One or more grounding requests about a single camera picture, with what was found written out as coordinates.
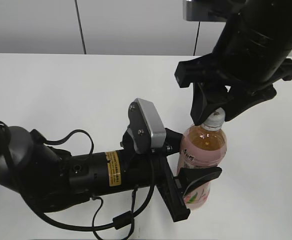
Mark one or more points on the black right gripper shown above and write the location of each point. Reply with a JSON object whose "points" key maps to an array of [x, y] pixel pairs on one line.
{"points": [[250, 76]]}

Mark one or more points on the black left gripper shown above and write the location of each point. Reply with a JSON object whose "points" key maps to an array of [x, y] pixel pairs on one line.
{"points": [[153, 167]]}

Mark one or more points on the pink oolong tea bottle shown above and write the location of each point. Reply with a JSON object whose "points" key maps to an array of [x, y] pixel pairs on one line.
{"points": [[201, 148]]}

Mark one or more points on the white bottle cap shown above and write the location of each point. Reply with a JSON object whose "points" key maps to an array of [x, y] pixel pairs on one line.
{"points": [[215, 120]]}

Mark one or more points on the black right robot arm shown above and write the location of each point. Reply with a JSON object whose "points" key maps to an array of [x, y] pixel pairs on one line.
{"points": [[260, 26]]}

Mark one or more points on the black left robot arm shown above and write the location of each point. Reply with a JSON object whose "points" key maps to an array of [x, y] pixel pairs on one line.
{"points": [[53, 180]]}

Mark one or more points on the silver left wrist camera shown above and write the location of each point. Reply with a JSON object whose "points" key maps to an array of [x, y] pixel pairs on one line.
{"points": [[145, 126]]}

